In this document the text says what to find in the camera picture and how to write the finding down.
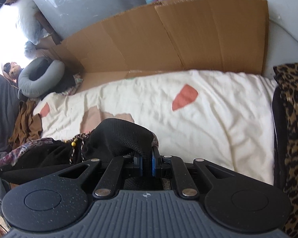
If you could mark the teddy bear plush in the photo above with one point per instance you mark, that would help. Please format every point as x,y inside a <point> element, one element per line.
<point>13,70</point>

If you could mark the white printed blanket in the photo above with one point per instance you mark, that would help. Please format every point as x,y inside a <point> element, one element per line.
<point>213,129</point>

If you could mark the black pants with patterned trim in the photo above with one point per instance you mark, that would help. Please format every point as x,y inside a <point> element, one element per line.
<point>119,133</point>

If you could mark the brown garment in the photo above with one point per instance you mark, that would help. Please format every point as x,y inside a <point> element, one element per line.
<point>27,126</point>

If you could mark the white fluffy cloth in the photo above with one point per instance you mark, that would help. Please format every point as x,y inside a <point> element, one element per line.
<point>29,17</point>

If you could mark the grey neck pillow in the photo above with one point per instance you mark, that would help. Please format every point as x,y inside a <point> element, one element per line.
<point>24,84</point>

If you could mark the grey cloth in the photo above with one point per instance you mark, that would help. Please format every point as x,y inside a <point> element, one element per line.
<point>2,109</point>

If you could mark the small patterned cloth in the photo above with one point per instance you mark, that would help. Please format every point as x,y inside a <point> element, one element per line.
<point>77,80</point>

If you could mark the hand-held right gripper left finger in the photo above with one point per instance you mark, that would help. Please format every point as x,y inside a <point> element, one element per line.
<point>139,164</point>

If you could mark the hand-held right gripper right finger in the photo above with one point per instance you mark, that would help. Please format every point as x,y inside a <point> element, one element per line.
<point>153,164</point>

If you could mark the brown cardboard sheet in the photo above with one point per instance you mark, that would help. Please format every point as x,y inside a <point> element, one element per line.
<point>164,42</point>

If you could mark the small cardboard box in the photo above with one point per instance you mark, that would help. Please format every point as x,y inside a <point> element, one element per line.
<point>48,42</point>

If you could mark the dark cloth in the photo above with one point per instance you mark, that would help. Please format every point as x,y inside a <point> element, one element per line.
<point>62,81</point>

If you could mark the black bag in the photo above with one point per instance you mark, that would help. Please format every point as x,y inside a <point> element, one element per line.
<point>279,133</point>

